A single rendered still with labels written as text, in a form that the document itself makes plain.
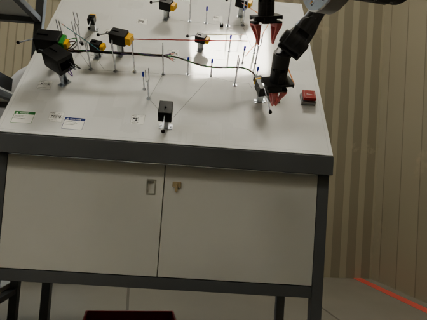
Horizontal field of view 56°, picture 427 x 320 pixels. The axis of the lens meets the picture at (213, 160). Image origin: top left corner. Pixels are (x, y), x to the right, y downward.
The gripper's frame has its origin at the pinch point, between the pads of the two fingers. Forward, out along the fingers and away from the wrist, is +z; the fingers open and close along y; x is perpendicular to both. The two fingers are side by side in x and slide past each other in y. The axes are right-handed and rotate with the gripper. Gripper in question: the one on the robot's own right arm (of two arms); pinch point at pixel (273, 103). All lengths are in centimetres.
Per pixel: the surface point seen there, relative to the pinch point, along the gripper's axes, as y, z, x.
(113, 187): 59, 24, 8
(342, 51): -137, 78, -177
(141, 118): 46.4, 8.3, -9.9
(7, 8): 97, -7, -79
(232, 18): -4, -2, -70
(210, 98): 18.9, 7.0, -17.2
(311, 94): -19.7, 4.5, -9.7
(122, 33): 49, -8, -45
